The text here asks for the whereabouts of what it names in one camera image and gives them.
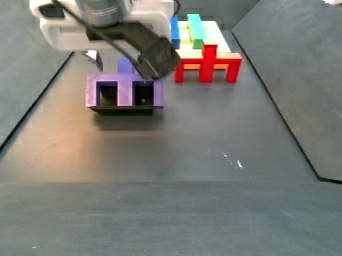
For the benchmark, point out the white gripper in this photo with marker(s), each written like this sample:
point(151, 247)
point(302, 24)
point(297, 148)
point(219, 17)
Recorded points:
point(66, 34)

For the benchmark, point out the purple comb-shaped block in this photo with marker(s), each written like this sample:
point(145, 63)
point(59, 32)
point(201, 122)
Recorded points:
point(125, 76)

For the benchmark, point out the black angle fixture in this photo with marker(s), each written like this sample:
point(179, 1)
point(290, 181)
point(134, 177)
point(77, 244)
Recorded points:
point(133, 97)

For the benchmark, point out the blue long bar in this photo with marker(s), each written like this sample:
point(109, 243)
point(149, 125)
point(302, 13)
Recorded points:
point(175, 35)

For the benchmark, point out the green long bar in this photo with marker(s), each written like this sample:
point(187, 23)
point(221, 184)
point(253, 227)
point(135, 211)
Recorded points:
point(197, 30)

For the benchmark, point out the red comb-shaped block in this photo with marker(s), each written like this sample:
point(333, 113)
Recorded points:
point(205, 60)

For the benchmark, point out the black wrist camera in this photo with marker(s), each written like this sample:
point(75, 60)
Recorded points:
point(158, 58)

